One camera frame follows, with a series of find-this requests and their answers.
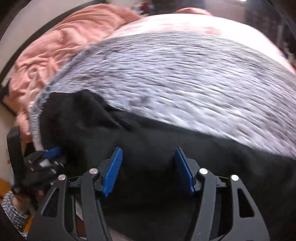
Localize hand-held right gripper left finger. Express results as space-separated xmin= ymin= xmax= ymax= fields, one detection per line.
xmin=26 ymin=146 xmax=123 ymax=241

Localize pink pillow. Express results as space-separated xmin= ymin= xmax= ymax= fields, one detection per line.
xmin=173 ymin=7 xmax=213 ymax=16

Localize person's left hand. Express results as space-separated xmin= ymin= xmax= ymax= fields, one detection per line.
xmin=13 ymin=188 xmax=45 ymax=215

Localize grey fuzzy blanket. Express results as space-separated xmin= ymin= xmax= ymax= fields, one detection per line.
xmin=28 ymin=31 xmax=296 ymax=158

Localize black pants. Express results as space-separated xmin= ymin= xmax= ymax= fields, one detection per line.
xmin=37 ymin=89 xmax=296 ymax=241

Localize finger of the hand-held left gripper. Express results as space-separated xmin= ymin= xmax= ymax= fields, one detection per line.
xmin=44 ymin=160 xmax=67 ymax=176
xmin=35 ymin=146 xmax=63 ymax=161

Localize person's left forearm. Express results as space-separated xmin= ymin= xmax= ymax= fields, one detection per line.
xmin=0 ymin=190 xmax=31 ymax=240

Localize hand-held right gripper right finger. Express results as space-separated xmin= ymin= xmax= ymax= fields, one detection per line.
xmin=174 ymin=147 xmax=271 ymax=241

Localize pink bed sheet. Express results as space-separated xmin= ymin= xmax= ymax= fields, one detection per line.
xmin=109 ymin=13 xmax=296 ymax=75

